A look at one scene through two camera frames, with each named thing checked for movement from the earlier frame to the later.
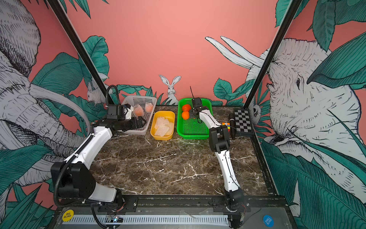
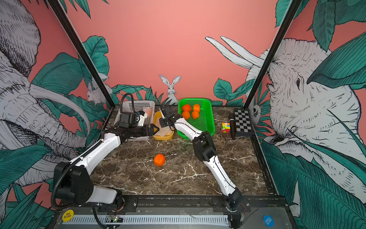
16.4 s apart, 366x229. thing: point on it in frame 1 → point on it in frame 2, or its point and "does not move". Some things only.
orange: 186,107 does not move
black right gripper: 192,112 → 162,122
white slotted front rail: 153,219 does not move
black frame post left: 69,29 does not move
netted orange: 185,114 does not move
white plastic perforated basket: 142,105 → 137,139
